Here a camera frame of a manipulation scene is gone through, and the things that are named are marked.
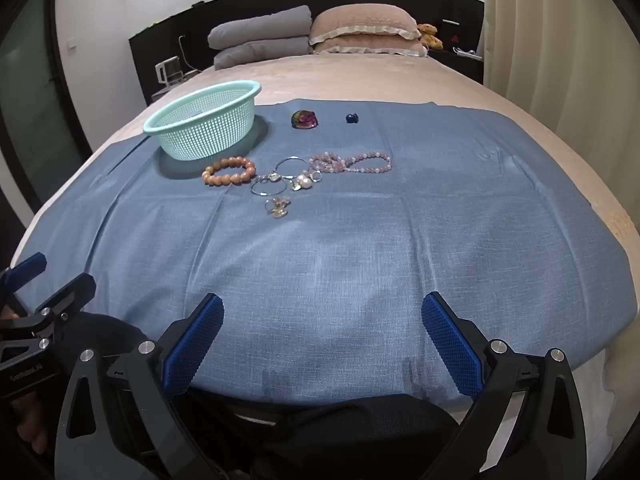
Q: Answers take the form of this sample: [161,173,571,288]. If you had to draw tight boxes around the grey folded quilt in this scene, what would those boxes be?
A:
[207,5,314,51]
[213,36,313,70]

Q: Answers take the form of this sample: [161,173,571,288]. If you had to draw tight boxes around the pearl earrings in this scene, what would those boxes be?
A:
[290,170,323,192]

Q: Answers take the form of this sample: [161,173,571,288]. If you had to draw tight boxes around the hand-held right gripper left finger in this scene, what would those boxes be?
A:
[54,292,236,480]

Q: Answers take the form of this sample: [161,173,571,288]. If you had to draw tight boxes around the frosted glass door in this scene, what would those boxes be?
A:
[0,0,93,216]

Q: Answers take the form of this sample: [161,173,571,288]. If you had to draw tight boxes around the black nightstand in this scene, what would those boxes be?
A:
[427,47,485,86]

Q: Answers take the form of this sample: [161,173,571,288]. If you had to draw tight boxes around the mint green plastic basket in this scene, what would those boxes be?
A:
[143,80,263,162]

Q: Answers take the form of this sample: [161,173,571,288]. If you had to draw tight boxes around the bed with beige cover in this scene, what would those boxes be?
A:
[10,52,640,461]

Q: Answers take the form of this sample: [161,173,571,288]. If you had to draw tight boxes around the person's left hand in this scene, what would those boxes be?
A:
[12,390,51,456]

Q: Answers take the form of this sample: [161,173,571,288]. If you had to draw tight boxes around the grey nightstand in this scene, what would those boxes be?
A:
[150,72,201,103]

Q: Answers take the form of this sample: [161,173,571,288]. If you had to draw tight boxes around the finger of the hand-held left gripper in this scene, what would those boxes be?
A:
[30,272,97,333]
[0,252,48,306]

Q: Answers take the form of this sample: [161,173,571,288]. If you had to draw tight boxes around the small gold earrings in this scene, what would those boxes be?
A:
[265,196,292,220]

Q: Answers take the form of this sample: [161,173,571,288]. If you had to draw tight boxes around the blue cloth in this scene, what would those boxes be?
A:
[10,98,632,406]

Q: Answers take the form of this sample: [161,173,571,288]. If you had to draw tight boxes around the black headboard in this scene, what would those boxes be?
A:
[128,0,485,106]

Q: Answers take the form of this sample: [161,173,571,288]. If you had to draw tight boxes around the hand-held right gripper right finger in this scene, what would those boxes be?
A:
[421,291,588,480]

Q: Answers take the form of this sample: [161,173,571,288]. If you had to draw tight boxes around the brown teddy bear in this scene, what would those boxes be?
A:
[417,23,444,51]

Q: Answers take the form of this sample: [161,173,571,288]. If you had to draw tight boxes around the silver hoop earring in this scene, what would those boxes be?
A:
[274,157,311,181]
[250,174,291,197]

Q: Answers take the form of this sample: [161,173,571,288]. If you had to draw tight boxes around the person's dark clothing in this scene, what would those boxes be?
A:
[75,310,461,480]

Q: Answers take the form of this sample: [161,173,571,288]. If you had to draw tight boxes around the cream curtain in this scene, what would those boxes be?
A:
[481,0,640,201]

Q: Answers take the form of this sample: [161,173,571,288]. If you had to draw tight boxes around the orange bead bracelet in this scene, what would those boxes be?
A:
[201,156,257,187]

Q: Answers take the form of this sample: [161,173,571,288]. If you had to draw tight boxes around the pink frilled pillow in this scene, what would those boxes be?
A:
[308,6,422,46]
[311,35,428,58]

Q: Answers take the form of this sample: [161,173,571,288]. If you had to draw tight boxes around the pink bead bracelet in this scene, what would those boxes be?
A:
[308,151,392,176]

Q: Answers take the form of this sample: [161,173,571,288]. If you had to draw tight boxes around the white power cable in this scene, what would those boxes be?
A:
[178,35,197,75]

